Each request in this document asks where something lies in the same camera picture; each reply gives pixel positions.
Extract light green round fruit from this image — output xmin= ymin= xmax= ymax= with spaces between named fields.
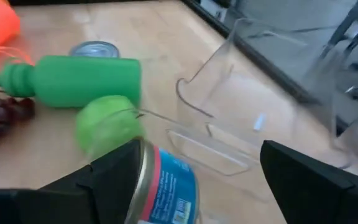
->
xmin=75 ymin=95 xmax=145 ymax=161

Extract grey label tin can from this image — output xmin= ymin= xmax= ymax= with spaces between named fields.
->
xmin=68 ymin=40 xmax=121 ymax=59

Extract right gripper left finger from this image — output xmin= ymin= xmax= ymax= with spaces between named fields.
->
xmin=0 ymin=138 xmax=145 ymax=224

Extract purple grape bunch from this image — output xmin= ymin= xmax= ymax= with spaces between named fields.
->
xmin=0 ymin=96 xmax=36 ymax=153

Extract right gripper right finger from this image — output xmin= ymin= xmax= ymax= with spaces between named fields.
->
xmin=259 ymin=139 xmax=358 ymax=224

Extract green plastic bottle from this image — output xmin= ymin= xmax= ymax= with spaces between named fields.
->
xmin=0 ymin=55 xmax=142 ymax=109

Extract red striped blue tin can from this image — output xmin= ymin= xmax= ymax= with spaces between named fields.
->
xmin=124 ymin=138 xmax=200 ymax=224

